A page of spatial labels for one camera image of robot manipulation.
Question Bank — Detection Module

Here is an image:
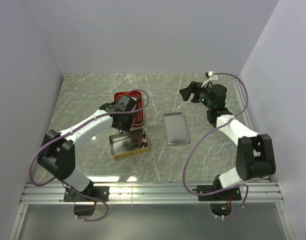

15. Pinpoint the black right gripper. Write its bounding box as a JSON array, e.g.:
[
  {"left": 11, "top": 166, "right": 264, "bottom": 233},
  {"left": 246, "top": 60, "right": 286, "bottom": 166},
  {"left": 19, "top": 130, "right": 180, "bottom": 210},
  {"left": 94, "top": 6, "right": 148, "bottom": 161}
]
[{"left": 179, "top": 81, "right": 214, "bottom": 110}]

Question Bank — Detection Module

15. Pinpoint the dark chocolate piece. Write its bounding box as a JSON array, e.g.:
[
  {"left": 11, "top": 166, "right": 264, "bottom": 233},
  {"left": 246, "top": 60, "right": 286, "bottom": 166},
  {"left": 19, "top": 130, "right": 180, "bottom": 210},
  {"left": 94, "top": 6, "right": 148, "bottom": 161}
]
[{"left": 132, "top": 134, "right": 143, "bottom": 148}]

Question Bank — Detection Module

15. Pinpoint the silver tin lid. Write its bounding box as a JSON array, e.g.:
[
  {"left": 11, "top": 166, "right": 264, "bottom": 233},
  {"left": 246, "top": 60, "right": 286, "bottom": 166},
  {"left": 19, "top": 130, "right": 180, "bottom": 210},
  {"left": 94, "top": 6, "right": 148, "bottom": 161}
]
[{"left": 164, "top": 112, "right": 190, "bottom": 146}]

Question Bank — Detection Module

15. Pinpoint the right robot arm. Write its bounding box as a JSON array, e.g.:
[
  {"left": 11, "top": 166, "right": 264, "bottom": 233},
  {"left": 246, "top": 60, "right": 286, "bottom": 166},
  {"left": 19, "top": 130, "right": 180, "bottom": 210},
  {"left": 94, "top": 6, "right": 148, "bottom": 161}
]
[{"left": 179, "top": 81, "right": 276, "bottom": 200}]

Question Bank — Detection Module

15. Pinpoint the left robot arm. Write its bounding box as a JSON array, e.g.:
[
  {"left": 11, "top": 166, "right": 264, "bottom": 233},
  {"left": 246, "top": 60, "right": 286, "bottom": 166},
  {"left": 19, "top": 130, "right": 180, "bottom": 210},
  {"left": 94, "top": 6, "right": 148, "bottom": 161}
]
[{"left": 36, "top": 95, "right": 138, "bottom": 201}]

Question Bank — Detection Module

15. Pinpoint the red rectangular tray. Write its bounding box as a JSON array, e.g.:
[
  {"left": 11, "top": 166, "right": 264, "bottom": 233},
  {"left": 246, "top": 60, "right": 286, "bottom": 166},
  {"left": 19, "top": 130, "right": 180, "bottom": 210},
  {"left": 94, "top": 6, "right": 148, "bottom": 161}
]
[{"left": 114, "top": 90, "right": 145, "bottom": 127}]

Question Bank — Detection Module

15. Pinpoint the gold tin box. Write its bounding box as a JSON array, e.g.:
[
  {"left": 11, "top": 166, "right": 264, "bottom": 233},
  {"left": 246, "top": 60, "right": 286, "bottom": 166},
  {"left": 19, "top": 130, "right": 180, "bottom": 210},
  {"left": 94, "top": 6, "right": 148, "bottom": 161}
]
[{"left": 109, "top": 128, "right": 150, "bottom": 160}]

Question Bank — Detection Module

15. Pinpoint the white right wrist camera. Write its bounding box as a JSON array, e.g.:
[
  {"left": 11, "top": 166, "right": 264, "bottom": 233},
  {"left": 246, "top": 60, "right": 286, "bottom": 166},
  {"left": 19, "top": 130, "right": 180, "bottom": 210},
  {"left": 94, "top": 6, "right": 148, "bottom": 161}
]
[{"left": 201, "top": 71, "right": 218, "bottom": 88}]

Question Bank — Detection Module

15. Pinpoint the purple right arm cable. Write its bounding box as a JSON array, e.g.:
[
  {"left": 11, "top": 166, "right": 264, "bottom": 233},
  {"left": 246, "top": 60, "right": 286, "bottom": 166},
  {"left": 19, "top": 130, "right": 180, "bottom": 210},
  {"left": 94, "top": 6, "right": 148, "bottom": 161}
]
[{"left": 182, "top": 72, "right": 250, "bottom": 221}]

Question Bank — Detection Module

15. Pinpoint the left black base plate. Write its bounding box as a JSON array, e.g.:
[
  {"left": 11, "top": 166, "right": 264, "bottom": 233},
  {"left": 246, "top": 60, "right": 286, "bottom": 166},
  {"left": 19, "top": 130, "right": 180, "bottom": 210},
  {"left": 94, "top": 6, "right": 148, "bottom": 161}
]
[{"left": 63, "top": 186, "right": 110, "bottom": 203}]

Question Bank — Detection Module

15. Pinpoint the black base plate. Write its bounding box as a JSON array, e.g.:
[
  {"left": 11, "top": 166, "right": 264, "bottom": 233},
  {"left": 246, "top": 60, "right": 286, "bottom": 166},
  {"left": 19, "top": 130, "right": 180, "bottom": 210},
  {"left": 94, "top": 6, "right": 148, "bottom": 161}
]
[
  {"left": 63, "top": 186, "right": 110, "bottom": 203},
  {"left": 194, "top": 185, "right": 242, "bottom": 202}
]

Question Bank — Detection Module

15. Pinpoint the aluminium mounting rail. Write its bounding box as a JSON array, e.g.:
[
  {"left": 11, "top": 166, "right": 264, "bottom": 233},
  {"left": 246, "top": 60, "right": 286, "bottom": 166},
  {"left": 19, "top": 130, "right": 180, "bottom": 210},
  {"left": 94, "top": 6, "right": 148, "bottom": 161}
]
[{"left": 20, "top": 181, "right": 284, "bottom": 205}]

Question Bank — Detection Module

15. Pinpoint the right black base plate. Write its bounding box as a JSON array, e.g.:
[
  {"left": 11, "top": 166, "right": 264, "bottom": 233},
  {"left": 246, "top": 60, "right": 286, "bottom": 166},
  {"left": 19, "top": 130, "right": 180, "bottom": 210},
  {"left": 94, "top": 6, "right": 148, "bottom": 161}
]
[{"left": 194, "top": 185, "right": 242, "bottom": 202}]

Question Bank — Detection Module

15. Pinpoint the black box under rail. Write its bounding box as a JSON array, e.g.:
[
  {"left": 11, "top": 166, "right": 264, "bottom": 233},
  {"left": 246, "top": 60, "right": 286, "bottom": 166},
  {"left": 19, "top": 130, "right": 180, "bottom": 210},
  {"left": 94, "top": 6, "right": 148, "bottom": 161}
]
[{"left": 73, "top": 204, "right": 95, "bottom": 217}]

